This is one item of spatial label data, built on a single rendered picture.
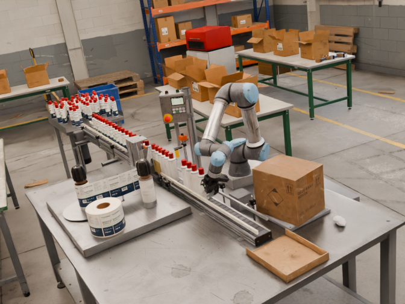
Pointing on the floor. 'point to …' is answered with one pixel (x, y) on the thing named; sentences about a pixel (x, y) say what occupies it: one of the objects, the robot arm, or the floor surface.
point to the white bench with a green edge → (8, 225)
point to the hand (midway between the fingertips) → (211, 194)
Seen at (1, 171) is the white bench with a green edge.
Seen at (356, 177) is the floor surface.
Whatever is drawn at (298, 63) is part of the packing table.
